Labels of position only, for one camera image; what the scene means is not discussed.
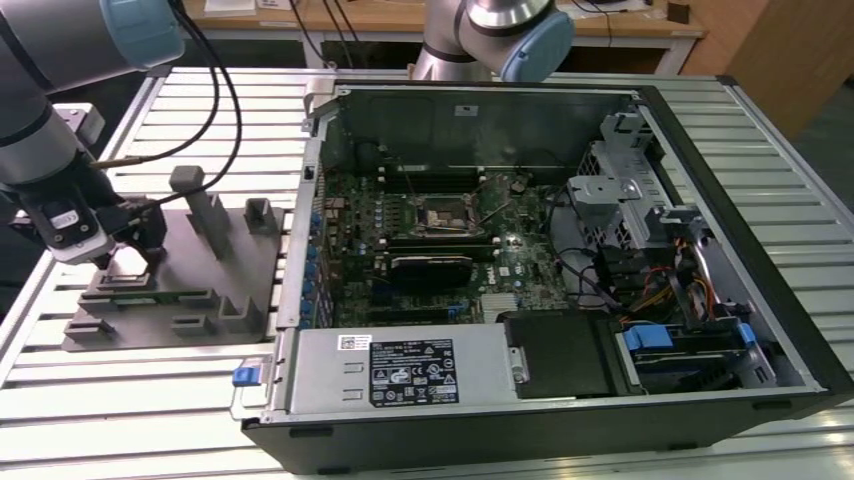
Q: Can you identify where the silver CPU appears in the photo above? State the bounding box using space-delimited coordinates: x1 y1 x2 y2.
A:
109 245 148 276

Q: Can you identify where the CPU socket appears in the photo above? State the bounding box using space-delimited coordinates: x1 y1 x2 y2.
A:
411 192 483 237

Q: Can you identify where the grey parts rack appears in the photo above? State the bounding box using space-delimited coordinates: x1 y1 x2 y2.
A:
60 164 295 351

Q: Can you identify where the grey power supply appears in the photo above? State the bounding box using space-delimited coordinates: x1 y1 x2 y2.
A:
283 322 522 416

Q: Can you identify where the black expansion slot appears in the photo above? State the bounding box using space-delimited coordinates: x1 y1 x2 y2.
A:
368 307 450 322

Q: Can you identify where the white paper sheet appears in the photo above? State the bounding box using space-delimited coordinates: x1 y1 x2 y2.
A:
203 0 258 15

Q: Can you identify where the black graphics card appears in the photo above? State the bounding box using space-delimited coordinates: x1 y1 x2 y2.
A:
388 253 474 292

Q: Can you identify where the black RAM slot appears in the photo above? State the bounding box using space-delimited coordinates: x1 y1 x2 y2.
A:
386 244 502 253
376 174 486 183
386 234 499 242
376 163 486 172
386 239 500 247
387 249 503 258
376 169 486 177
378 180 487 190

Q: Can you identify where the silver chipset heatsink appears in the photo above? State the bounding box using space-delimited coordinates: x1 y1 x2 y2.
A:
480 293 520 319

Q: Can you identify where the green motherboard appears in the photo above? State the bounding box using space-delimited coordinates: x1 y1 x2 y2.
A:
312 164 602 329

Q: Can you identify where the black open PC case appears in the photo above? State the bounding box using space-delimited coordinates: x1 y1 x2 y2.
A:
230 77 854 476

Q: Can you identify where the silver metal drive cage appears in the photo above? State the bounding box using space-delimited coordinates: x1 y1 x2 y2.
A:
566 112 702 251

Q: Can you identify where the hard disk in blue carrier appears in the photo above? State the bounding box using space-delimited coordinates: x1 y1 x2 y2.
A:
616 323 759 396

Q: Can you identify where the wooden desk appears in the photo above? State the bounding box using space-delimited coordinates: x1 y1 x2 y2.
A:
192 0 709 76

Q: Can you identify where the wooden cabinet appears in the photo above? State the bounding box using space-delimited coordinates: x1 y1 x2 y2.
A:
683 0 854 141

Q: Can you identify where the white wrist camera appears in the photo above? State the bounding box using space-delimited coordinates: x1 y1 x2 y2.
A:
33 196 116 265

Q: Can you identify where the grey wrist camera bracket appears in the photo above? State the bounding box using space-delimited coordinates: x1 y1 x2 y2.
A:
51 102 107 151

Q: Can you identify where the orange yellow wire bundle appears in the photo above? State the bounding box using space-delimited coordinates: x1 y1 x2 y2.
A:
616 264 726 326

